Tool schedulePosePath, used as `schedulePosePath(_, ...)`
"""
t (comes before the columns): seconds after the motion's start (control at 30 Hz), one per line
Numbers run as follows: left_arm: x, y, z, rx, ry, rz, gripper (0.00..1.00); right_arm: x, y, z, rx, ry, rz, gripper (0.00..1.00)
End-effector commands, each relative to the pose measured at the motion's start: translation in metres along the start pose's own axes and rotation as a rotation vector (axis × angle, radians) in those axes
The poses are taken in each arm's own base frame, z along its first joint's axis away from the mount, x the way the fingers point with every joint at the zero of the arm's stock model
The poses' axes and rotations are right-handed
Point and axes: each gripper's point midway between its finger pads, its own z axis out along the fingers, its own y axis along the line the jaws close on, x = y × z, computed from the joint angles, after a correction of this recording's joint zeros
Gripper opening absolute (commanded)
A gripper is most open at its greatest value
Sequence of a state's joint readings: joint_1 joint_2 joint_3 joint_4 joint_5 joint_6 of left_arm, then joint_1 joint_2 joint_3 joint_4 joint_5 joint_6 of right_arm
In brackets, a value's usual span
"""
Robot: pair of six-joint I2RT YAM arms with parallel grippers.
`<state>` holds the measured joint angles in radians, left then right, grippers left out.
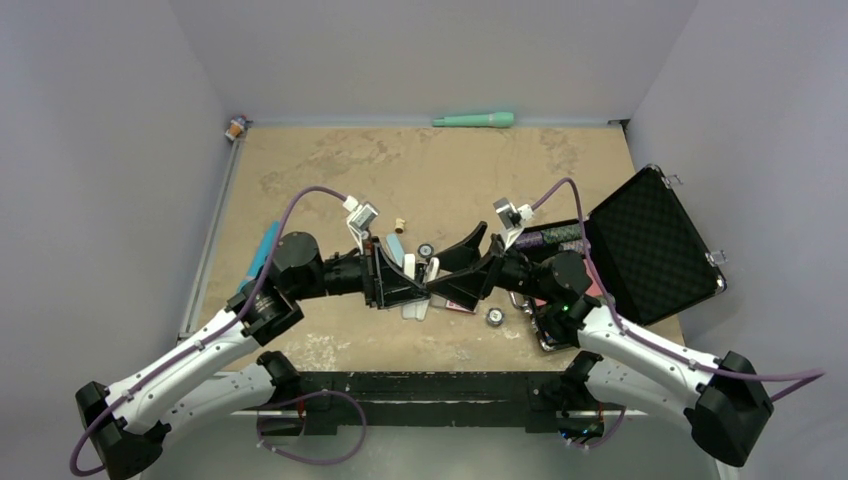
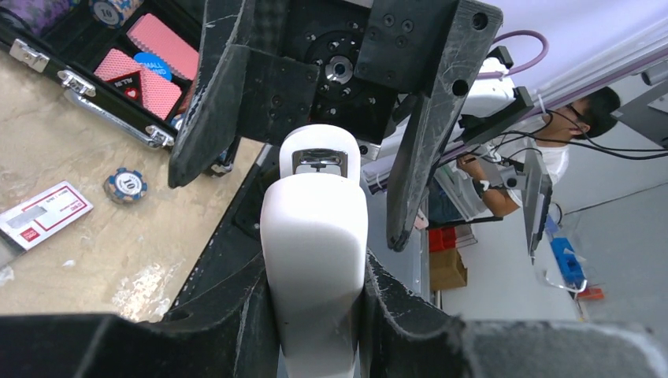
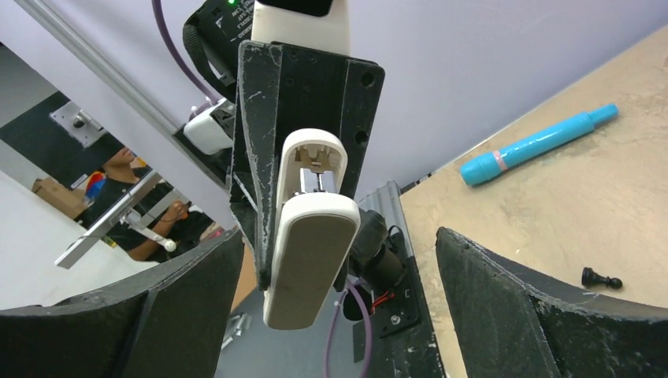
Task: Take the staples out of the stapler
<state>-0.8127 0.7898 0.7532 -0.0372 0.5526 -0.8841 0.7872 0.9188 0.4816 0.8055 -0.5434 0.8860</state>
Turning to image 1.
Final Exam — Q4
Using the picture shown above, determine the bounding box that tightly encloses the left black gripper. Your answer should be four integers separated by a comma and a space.
291, 235, 429, 308

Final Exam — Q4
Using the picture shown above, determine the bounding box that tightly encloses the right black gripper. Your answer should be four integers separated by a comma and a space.
424, 222, 554, 312

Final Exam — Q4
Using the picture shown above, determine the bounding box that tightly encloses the white stapler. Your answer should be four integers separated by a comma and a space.
401, 254, 440, 322

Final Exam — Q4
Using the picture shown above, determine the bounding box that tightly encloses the light blue stapler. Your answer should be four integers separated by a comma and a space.
385, 233, 406, 269

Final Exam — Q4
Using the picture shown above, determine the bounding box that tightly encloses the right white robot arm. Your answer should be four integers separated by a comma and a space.
427, 223, 774, 467

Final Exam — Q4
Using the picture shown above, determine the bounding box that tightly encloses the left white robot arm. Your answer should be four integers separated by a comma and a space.
75, 232, 439, 479

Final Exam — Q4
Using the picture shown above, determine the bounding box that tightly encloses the red staple box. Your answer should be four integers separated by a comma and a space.
430, 296, 476, 314

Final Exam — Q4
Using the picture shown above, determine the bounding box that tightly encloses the blue cylindrical tube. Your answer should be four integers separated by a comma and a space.
236, 221, 279, 291

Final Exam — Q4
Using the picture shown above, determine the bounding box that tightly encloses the green microphone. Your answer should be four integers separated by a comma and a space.
431, 112, 515, 129

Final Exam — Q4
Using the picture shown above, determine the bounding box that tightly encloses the black aluminium poker case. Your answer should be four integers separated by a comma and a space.
514, 165, 727, 326

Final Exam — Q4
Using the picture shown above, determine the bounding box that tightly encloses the small orange figurine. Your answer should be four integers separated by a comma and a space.
224, 115, 250, 142

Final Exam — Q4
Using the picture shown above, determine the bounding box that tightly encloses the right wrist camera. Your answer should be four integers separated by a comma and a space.
493, 198, 534, 250

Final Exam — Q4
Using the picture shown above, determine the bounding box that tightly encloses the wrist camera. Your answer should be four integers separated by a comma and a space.
343, 195, 379, 254
493, 198, 534, 250

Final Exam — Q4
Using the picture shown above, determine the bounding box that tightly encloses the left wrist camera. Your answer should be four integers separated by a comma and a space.
343, 195, 379, 254

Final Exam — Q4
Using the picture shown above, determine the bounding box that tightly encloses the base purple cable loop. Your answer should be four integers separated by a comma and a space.
255, 388, 370, 465

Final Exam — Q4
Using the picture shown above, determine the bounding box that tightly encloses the black base frame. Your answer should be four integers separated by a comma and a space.
258, 371, 620, 437

